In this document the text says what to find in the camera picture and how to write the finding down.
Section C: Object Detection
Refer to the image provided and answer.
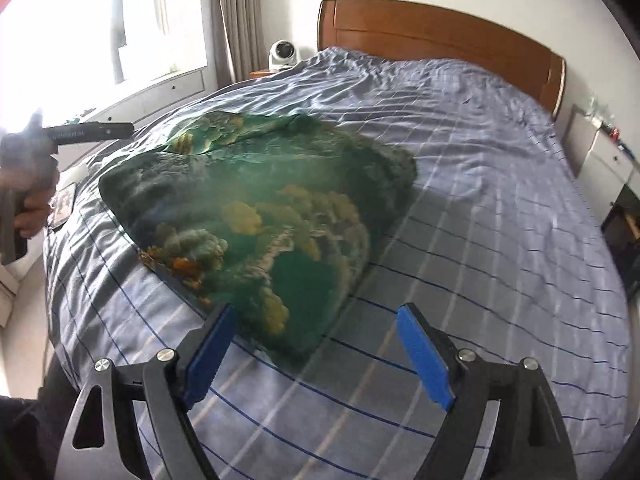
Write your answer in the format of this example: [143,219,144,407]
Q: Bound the blue plaid bed duvet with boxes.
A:
[44,48,631,479]

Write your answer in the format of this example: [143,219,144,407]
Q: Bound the white window side cabinet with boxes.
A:
[67,67,215,125]

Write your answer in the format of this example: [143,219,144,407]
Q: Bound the wooden chair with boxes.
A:
[601,185,640,300]

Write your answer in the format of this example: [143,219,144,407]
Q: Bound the brown wooden headboard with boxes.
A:
[317,0,566,118]

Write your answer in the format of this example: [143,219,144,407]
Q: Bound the person's left hand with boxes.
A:
[1,167,60,240]

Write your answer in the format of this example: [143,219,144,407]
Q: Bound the white round desk fan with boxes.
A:
[268,40,298,72]

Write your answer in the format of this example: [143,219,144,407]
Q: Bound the green landscape print silk jacket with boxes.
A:
[99,110,418,361]

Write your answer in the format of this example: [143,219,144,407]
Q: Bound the wooden bedside table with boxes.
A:
[249,70,279,79]

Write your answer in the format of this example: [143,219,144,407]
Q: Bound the beige window curtain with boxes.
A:
[218,0,266,82]

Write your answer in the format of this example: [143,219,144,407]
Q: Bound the white desk with drawers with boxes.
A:
[562,105,639,224]

